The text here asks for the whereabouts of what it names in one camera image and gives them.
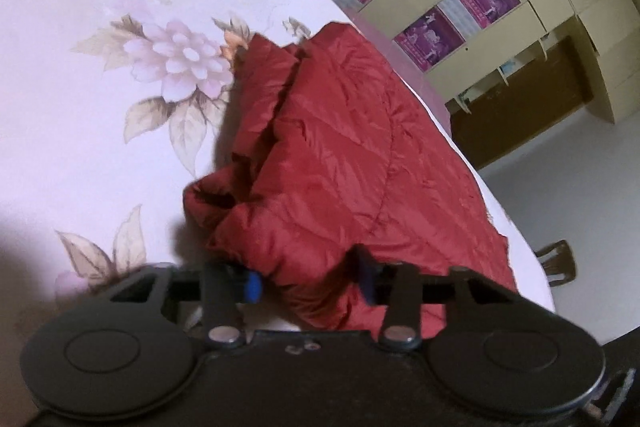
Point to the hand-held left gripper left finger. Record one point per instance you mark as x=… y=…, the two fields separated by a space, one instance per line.
x=253 y=287

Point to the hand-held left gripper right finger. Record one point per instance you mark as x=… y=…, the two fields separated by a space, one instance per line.
x=368 y=279

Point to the red down jacket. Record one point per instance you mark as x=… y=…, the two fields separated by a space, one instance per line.
x=350 y=147

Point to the wooden chair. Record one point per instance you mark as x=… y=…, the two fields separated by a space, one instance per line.
x=557 y=262

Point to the floral pink bed sheet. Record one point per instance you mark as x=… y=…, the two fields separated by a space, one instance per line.
x=75 y=132

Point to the brown wooden door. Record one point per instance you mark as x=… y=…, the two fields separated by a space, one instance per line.
x=530 y=107

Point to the cream corner shelf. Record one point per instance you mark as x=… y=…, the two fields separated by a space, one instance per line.
x=505 y=72

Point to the pale blue figurine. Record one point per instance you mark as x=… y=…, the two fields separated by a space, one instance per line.
x=510 y=68

